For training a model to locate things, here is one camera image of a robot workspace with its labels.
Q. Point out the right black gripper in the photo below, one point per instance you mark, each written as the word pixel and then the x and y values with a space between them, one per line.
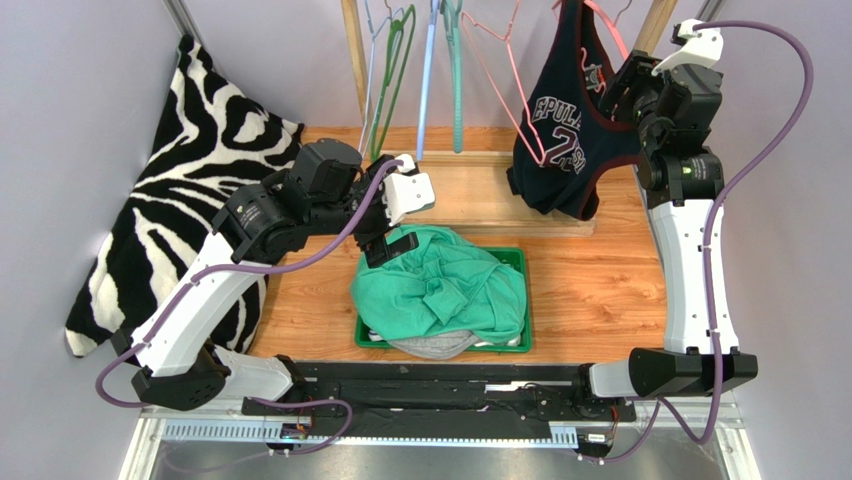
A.
pixel 625 76

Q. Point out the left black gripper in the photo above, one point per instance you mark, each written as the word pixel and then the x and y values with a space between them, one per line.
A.
pixel 379 251

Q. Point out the navy maroon tank top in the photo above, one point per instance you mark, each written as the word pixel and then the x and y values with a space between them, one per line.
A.
pixel 565 143

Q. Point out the green tank top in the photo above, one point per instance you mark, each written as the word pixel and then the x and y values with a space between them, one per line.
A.
pixel 444 285

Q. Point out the pink plastic hanger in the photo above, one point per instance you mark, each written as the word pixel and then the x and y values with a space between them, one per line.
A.
pixel 606 26

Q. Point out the grey tank top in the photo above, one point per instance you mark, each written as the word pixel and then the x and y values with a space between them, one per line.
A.
pixel 442 346

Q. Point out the light blue plastic hanger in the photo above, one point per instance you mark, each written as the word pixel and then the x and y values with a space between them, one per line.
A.
pixel 426 78

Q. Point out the pink wire hanger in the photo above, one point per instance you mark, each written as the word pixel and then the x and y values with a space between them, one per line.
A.
pixel 512 95

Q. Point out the teal plastic hanger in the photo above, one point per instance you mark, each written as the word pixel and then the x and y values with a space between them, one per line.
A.
pixel 450 12

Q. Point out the light blue wire hanger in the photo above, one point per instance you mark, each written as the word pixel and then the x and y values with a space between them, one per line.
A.
pixel 374 25

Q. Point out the green plastic hanger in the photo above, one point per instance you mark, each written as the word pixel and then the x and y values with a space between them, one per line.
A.
pixel 400 28

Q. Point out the blue white striped tank top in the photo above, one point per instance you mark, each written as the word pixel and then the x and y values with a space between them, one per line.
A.
pixel 373 336

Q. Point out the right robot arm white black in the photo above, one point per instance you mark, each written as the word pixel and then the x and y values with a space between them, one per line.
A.
pixel 672 109

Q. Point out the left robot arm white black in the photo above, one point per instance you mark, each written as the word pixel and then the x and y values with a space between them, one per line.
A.
pixel 328 190

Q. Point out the wooden clothes rack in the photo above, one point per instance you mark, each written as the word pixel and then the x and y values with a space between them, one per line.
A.
pixel 468 185

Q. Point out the green plastic tray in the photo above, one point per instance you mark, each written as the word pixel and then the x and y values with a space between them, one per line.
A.
pixel 516 259

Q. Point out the zebra print blanket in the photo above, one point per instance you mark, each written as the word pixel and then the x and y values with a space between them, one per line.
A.
pixel 211 139

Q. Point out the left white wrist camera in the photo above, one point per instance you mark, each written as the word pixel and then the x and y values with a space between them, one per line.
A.
pixel 407 190

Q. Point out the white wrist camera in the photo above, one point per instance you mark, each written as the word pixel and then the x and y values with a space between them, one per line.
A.
pixel 699 44
pixel 407 190

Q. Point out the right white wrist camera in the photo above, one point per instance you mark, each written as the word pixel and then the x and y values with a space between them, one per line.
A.
pixel 699 44

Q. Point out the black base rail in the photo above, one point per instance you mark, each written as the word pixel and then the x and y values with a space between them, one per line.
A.
pixel 438 405

